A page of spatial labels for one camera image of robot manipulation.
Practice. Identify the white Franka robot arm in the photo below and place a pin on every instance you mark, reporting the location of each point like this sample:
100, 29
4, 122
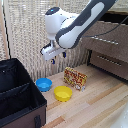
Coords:
76, 25

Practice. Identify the dark wooden drawer cabinet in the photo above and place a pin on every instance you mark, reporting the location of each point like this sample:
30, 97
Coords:
115, 16

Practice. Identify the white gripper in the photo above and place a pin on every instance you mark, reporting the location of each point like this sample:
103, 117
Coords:
52, 50

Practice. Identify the black fabric storage bin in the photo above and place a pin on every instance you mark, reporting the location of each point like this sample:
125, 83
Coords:
16, 96

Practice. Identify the yellow red food box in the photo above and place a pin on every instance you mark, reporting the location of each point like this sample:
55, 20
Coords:
75, 78

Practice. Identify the yellow plastic bowl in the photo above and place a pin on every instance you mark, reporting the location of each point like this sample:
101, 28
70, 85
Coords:
63, 93

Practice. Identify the beige woven blind screen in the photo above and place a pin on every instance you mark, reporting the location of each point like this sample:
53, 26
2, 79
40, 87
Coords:
23, 36

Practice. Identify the blue plastic bowl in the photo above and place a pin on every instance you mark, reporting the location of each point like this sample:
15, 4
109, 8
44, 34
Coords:
44, 84

